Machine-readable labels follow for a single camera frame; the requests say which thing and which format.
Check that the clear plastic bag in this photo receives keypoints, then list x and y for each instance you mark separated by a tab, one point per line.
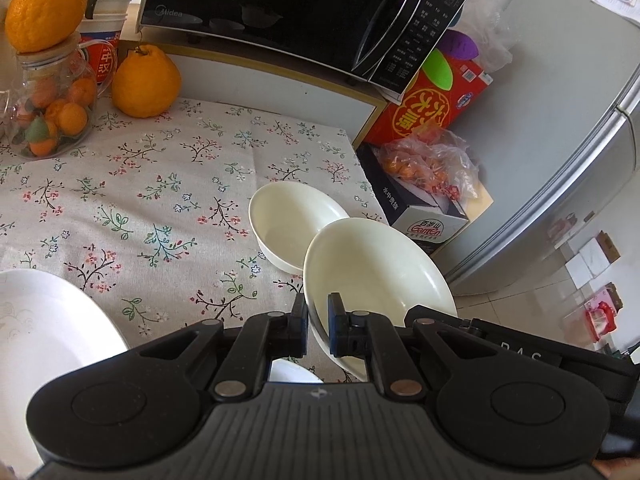
492	35

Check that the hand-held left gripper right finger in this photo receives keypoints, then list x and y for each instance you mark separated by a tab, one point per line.
336	327

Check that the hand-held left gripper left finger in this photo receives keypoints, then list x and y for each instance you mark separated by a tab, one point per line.
299	332

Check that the glass jar of small oranges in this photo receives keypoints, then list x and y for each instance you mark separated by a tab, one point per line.
60	110

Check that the black microwave oven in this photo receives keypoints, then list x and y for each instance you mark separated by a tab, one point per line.
250	0

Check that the red white instant noodle cup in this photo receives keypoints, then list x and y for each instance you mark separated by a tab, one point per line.
102	60

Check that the white oval plate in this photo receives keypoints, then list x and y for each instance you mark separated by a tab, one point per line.
50	340

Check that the plastic bag of snacks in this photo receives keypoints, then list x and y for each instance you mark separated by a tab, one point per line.
425	160

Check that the green oval object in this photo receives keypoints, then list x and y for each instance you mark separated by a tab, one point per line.
437	66

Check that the floral tablecloth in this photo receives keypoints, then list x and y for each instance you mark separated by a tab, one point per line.
150	185

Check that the silver refrigerator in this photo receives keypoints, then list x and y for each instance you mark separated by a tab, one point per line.
550	110

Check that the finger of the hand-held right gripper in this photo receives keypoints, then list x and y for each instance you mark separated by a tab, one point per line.
435	316

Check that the dark blue white carton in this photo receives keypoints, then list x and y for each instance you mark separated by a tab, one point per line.
380	185

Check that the red printed cardboard box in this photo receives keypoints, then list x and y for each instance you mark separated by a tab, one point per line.
425	110

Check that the large orange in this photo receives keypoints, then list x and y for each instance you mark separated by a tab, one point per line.
45	5
145	85

